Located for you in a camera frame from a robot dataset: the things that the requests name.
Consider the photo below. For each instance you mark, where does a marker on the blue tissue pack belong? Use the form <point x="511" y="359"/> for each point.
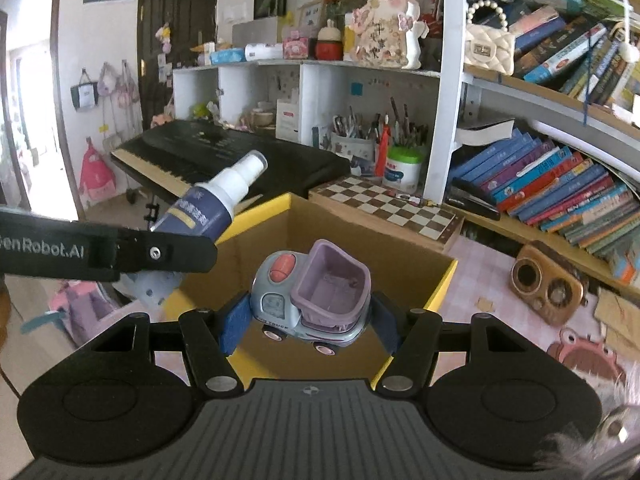
<point x="227" y="56"/>

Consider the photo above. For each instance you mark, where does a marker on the grey fluffy fur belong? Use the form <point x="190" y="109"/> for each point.
<point x="600" y="435"/>

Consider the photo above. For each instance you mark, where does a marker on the black door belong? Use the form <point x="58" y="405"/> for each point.
<point x="175" y="20"/>

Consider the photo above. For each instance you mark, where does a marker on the pink backpack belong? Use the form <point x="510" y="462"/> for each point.
<point x="97" y="177"/>

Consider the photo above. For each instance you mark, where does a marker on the purple pink bag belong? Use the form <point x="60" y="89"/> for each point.
<point x="85" y="315"/>

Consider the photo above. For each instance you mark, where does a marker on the long row of slanted books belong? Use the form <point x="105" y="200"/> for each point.
<point x="550" y="185"/>

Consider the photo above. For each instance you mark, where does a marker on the white tissue pack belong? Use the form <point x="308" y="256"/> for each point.
<point x="264" y="51"/>

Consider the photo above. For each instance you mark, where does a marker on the bunch of pens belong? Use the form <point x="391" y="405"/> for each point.
<point x="367" y="122"/>

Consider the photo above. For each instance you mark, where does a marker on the black keyboard stand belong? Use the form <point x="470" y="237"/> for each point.
<point x="151" y="215"/>

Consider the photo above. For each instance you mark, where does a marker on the black stapler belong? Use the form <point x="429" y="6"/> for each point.
<point x="472" y="202"/>

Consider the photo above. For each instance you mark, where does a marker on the white printed pen cup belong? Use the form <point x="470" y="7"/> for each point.
<point x="352" y="147"/>

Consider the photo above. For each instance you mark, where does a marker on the white bookshelf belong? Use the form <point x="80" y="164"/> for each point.
<point x="450" y="60"/>

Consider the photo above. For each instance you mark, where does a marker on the white jar green lid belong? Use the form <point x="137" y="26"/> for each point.
<point x="402" y="170"/>

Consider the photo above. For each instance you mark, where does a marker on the pile of leaning books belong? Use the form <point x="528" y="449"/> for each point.
<point x="575" y="45"/>

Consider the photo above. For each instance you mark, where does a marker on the white quilted handbag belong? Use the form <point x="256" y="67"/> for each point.
<point x="490" y="47"/>

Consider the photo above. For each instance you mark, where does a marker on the pink small box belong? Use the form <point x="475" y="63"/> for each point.
<point x="295" y="48"/>

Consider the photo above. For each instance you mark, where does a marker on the navy white spray bottle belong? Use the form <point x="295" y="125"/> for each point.
<point x="200" y="210"/>

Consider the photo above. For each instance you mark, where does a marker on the cardboard pieces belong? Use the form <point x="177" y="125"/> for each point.
<point x="620" y="320"/>

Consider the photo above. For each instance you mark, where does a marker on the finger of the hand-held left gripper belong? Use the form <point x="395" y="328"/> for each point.
<point x="175" y="255"/>

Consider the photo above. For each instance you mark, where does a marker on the black electronic keyboard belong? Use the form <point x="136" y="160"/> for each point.
<point x="200" y="145"/>

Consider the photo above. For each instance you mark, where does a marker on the wooden retro speaker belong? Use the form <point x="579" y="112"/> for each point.
<point x="547" y="285"/>

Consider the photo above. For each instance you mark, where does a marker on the yellow cardboard box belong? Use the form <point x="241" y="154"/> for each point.
<point x="300" y="230"/>

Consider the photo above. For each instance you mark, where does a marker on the white box red label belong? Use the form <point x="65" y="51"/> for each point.
<point x="288" y="121"/>

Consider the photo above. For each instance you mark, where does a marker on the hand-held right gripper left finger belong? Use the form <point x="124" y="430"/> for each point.
<point x="235" y="329"/>

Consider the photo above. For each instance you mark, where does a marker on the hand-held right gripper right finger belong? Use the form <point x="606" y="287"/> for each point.
<point x="386" y="327"/>

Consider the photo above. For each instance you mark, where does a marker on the grey purple toy truck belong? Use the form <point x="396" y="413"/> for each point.
<point x="310" y="285"/>

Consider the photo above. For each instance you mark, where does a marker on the white cubby shelf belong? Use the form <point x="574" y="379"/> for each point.
<point x="310" y="80"/>

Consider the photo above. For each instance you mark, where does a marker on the red round doll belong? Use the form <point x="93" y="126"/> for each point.
<point x="329" y="42"/>

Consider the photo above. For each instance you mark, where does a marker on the dark hanging tote bag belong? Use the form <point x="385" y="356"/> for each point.
<point x="83" y="92"/>

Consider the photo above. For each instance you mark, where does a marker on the pink hanging bags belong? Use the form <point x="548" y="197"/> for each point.
<point x="119" y="87"/>

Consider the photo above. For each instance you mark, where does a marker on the wooden chessboard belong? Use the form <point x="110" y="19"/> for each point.
<point x="390" y="206"/>

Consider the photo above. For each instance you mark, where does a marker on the lucky cat figure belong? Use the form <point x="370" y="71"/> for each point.
<point x="382" y="30"/>

